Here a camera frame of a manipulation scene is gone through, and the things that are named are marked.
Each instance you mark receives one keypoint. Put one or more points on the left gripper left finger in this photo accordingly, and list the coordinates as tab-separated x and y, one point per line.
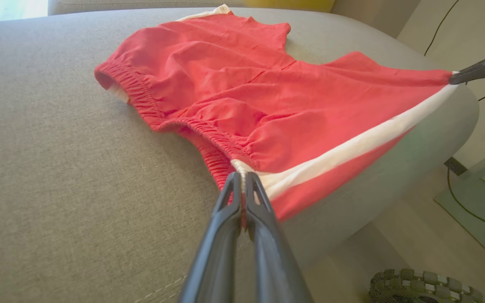
215	261

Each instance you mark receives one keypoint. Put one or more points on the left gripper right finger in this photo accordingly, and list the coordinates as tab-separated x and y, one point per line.
274	265

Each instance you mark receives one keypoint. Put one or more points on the red shorts white side stripe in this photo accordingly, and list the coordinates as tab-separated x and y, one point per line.
246	84

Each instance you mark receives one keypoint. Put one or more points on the dark segmented robot wheel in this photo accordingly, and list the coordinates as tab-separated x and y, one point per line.
427	286

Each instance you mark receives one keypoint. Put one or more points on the large grey sofa cushion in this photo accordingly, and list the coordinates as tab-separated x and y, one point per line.
57	168

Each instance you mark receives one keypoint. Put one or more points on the yellow sofa cushion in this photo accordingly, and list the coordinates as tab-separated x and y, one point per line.
289	4

